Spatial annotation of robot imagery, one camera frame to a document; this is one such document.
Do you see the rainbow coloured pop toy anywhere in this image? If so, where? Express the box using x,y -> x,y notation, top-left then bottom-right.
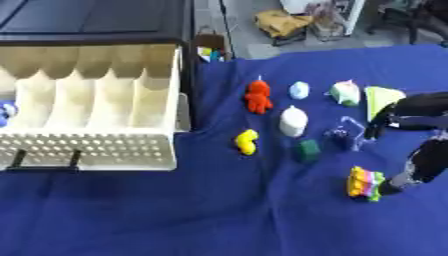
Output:
346,165 -> 387,203

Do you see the green block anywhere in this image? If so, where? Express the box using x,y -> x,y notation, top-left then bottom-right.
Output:
294,138 -> 322,163

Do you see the red soft toy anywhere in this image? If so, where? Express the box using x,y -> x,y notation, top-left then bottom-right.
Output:
243,79 -> 275,115

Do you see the white cylindrical bottle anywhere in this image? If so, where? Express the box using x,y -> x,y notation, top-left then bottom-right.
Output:
278,105 -> 310,138

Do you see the black cabinet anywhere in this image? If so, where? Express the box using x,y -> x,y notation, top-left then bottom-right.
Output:
0,0 -> 198,129

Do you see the white and green toy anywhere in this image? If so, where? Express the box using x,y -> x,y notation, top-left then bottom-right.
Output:
327,79 -> 363,107

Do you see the yellow bag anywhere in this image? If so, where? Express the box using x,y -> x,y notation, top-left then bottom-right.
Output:
253,9 -> 315,40

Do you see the black drawer handle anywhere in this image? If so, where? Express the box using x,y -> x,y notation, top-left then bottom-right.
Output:
5,149 -> 84,174

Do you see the dark blue toy with loop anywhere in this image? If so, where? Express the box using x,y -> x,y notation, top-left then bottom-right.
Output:
323,115 -> 368,152

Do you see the pale compartment drawer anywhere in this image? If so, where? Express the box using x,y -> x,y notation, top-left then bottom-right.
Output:
0,43 -> 193,172

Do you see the light blue small toy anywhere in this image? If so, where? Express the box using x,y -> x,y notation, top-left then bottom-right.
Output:
288,80 -> 312,101

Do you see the blue and white toy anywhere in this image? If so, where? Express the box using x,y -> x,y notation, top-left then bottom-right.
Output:
0,101 -> 20,128

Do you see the yellow toy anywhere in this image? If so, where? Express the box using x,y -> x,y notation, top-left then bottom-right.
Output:
232,128 -> 261,156

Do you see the brown bag with items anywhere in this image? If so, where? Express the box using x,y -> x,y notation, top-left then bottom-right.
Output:
194,27 -> 230,63

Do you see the pale yellow green triangular object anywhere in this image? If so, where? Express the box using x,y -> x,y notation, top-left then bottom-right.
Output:
364,86 -> 408,123

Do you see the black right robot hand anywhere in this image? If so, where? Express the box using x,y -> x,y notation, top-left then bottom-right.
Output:
362,91 -> 448,196

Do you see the black chair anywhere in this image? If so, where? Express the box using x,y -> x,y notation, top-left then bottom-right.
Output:
365,0 -> 448,45

